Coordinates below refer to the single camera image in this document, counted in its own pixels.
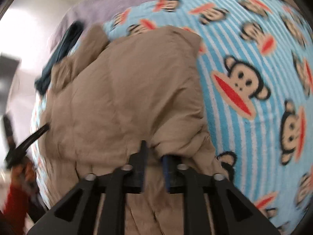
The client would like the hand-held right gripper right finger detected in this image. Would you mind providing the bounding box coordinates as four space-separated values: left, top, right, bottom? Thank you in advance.
160 154 282 235

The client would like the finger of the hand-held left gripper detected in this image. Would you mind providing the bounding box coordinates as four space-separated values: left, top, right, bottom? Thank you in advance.
2 114 15 148
15 124 50 152

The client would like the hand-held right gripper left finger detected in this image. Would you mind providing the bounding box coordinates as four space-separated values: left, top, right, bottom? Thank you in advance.
26 140 148 235

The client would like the beige padded jacket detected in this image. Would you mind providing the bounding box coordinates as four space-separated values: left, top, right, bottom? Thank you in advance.
37 24 230 235

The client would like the person's left forearm red sleeve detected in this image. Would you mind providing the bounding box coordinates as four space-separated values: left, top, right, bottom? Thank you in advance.
0 182 33 235

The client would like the dark teal cloth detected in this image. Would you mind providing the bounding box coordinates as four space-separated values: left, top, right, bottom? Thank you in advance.
34 21 85 96

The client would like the blue striped monkey printed blanket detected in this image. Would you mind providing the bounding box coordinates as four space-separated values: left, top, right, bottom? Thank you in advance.
29 0 313 235

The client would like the lavender bed sheet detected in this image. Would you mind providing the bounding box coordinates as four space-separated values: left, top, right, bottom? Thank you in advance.
49 0 220 52

